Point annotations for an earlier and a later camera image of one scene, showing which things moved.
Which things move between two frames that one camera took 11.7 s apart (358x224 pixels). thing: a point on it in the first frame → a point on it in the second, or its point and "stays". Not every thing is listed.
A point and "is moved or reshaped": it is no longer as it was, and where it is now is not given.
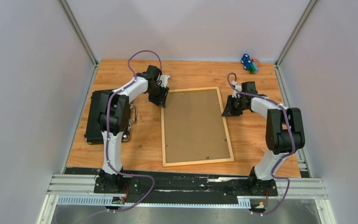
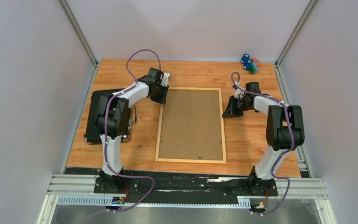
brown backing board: [195, 128] stays
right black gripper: [229, 110] stays
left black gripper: [161, 101] stays
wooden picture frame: [228, 142] is moved or reshaped
